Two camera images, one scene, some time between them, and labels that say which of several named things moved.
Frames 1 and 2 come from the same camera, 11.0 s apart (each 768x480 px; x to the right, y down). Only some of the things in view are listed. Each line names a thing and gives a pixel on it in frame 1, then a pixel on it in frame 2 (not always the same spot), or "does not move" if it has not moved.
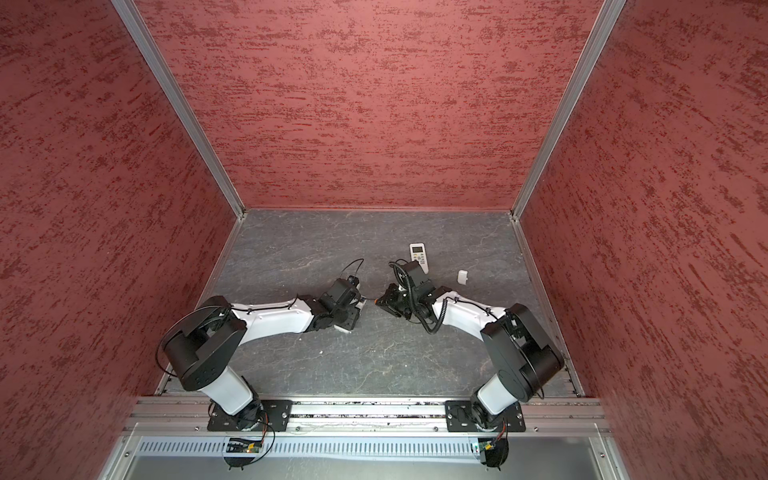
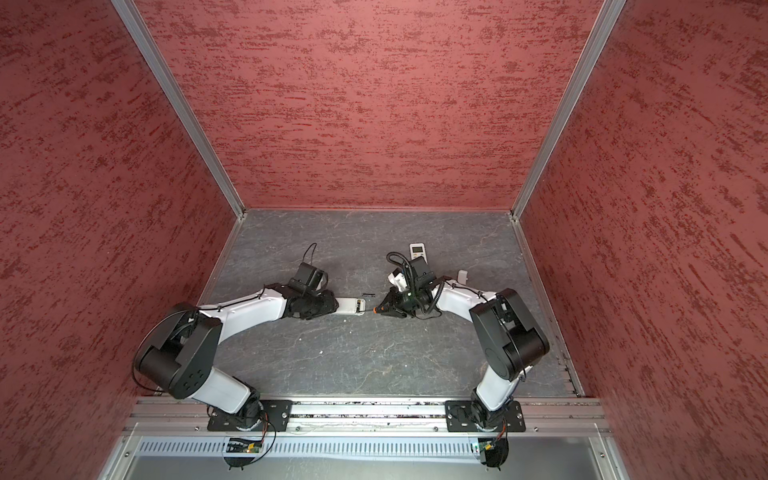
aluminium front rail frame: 580,418 does not move
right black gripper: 392,290 does not move
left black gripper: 352,319 → 328,307
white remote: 418,252 does not move
